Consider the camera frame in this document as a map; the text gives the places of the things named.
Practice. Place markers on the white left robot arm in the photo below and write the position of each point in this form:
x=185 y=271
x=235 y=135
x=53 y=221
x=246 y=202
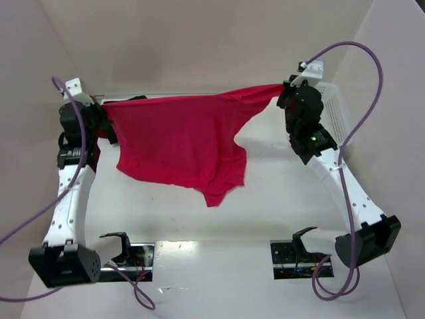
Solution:
x=64 y=258

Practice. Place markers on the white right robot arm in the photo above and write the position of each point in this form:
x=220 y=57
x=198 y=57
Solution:
x=371 y=232

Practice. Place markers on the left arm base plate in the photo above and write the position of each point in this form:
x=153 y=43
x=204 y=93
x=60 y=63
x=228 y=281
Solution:
x=139 y=262

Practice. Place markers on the black folded t shirt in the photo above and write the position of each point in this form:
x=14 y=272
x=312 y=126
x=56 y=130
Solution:
x=140 y=97

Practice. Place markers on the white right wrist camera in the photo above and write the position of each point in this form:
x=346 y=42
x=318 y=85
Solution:
x=310 y=73

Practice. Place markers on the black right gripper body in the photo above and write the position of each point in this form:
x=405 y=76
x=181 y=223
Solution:
x=286 y=94

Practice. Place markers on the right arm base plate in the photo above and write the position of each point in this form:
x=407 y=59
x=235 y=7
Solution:
x=287 y=265

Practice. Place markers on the white plastic basket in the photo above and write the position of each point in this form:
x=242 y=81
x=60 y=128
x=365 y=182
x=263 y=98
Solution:
x=334 y=117

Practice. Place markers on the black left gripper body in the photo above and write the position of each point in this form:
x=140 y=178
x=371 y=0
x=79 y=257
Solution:
x=100 y=117

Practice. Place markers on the pink t shirt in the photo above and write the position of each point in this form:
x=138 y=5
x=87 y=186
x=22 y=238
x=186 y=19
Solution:
x=188 y=141

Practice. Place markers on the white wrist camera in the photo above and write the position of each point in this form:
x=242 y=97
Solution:
x=310 y=73
x=74 y=89

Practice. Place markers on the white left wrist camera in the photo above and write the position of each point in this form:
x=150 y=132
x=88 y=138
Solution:
x=74 y=89

